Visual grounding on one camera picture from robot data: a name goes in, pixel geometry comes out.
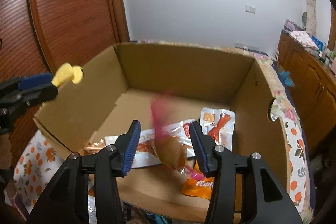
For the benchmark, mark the white wall switch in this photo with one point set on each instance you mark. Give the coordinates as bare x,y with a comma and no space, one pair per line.
250,9

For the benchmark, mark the wooden sideboard cabinet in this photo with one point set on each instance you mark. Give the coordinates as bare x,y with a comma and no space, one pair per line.
313,93

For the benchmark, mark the white chicken feet packet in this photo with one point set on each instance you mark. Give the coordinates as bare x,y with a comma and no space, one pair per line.
219,124

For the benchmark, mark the floral folded cloth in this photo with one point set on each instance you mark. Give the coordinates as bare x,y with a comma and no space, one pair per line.
304,39

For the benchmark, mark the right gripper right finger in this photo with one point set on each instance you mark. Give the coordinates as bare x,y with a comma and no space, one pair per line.
218,162

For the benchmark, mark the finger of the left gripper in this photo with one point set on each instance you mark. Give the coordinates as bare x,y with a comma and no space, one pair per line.
18,101
26,82

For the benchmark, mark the white red snack packet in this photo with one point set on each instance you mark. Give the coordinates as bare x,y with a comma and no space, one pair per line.
145,155

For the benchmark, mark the yellow plush toy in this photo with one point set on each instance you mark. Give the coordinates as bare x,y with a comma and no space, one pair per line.
67,72

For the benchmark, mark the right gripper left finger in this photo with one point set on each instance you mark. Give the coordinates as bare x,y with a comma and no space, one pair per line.
113,161

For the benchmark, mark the wooden sliding door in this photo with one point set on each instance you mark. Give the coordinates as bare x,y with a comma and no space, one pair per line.
40,35

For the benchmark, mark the orange snack packet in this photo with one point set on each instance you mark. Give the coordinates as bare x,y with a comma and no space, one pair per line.
198,188

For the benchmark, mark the orange print tablecloth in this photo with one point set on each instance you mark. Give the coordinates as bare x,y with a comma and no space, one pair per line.
291,118

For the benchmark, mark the pink brown snack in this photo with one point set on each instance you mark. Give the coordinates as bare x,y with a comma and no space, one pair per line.
168,149

